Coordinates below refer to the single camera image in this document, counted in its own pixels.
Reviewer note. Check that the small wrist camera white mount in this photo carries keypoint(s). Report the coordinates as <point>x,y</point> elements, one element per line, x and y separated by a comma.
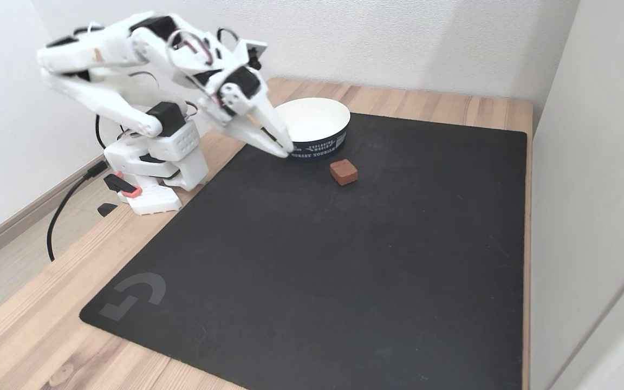
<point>255,51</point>

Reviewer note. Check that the beige baseboard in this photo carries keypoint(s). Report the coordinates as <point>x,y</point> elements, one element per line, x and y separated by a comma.
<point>19,222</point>

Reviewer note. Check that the white navy paper bowl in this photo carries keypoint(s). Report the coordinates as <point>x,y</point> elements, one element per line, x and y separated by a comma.
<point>314,122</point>

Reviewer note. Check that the brown cube toy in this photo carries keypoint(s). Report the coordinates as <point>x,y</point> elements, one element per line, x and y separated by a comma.
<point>343,172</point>

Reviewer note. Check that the black orange table clamp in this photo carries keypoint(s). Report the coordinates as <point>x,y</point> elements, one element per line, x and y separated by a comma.
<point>119,184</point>

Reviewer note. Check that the white cabinet side panel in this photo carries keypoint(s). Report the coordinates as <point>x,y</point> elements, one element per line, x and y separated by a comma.
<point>588,189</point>

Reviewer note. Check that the black desk mat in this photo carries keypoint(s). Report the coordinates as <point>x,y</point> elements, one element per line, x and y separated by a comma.
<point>317,271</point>

